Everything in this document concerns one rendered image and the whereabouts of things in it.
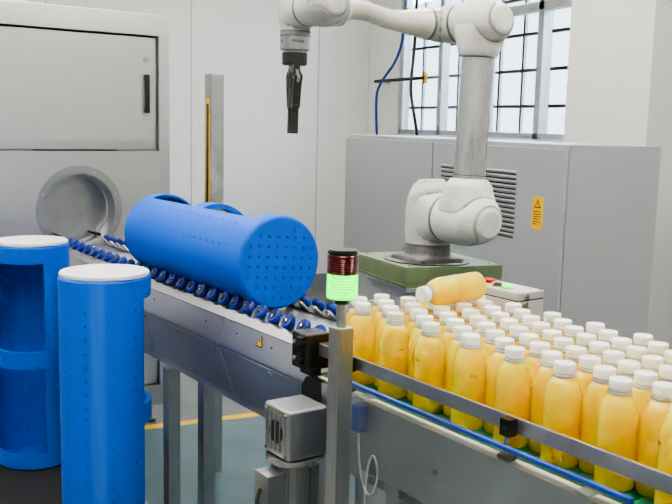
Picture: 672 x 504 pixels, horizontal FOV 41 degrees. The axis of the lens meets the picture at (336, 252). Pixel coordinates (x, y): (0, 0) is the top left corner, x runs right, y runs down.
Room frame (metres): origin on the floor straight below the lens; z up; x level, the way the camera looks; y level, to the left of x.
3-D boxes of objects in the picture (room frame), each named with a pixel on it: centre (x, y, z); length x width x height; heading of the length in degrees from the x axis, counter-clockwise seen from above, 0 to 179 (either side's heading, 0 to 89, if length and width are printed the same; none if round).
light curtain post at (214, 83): (3.71, 0.52, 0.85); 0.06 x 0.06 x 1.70; 36
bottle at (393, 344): (1.97, -0.14, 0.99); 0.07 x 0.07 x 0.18
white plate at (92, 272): (2.76, 0.73, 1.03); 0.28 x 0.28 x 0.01
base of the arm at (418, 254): (2.99, -0.30, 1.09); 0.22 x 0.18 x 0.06; 30
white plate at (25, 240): (3.43, 1.19, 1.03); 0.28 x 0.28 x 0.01
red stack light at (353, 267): (1.78, -0.01, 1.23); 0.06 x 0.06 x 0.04
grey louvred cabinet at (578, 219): (4.78, -0.72, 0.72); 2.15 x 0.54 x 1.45; 25
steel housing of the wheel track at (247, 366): (3.15, 0.53, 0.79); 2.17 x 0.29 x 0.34; 36
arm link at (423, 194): (2.97, -0.32, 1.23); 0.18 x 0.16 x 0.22; 30
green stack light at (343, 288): (1.78, -0.01, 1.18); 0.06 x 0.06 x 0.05
